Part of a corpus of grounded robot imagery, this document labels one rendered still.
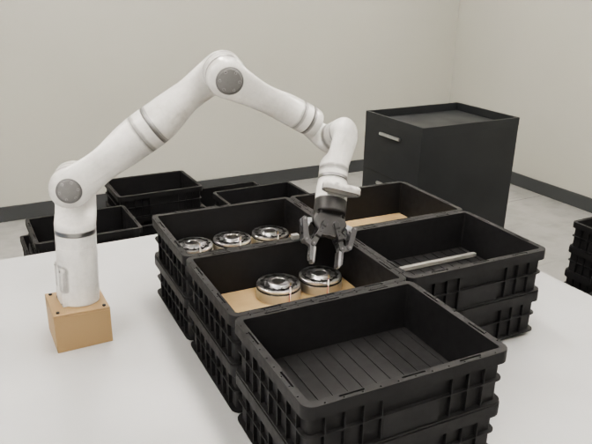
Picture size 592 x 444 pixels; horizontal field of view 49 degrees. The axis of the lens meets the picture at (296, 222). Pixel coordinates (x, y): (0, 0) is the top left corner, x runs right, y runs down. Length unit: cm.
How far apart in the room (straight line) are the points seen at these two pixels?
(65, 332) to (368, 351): 70
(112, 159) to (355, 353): 66
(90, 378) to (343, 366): 57
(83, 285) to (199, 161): 330
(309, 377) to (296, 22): 396
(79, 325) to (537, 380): 104
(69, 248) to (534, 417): 106
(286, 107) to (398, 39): 405
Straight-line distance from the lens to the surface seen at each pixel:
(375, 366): 127
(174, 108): 145
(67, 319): 158
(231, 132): 485
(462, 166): 319
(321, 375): 124
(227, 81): 140
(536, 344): 169
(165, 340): 161
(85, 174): 147
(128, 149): 145
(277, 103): 146
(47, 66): 443
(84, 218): 154
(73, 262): 155
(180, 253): 149
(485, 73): 561
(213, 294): 130
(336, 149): 151
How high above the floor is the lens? 152
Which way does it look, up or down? 21 degrees down
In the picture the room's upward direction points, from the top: 1 degrees clockwise
